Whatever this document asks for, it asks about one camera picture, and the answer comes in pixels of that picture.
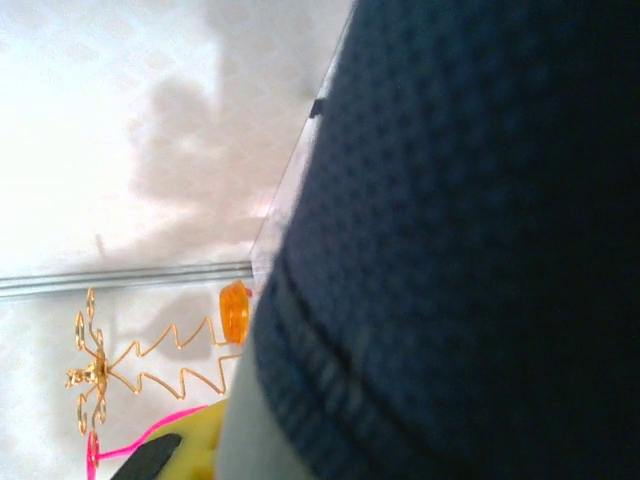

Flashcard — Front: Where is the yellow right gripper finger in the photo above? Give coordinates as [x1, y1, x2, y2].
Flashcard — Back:
[109, 397, 231, 480]

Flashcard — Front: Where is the navy blue student backpack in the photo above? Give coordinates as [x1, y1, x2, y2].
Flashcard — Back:
[222, 0, 640, 480]

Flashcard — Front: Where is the pink plastic goblet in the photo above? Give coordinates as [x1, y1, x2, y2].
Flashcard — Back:
[85, 404, 209, 480]

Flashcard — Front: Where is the white cup with orange lid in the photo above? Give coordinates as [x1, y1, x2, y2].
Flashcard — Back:
[218, 280, 254, 346]

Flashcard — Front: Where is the gold wire glass rack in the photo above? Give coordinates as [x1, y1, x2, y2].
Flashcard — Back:
[64, 287, 246, 436]

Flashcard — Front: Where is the aluminium frame post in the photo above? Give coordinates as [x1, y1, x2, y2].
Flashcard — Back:
[0, 262, 254, 300]

